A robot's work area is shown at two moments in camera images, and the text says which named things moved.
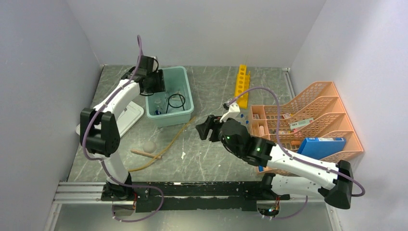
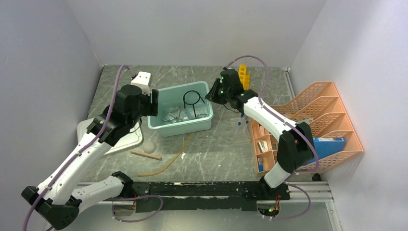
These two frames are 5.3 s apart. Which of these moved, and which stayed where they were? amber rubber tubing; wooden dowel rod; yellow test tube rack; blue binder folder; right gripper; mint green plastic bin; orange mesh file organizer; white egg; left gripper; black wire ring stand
Moved: mint green plastic bin; right gripper; left gripper; amber rubber tubing; black wire ring stand
Stayed: white egg; wooden dowel rod; yellow test tube rack; blue binder folder; orange mesh file organizer
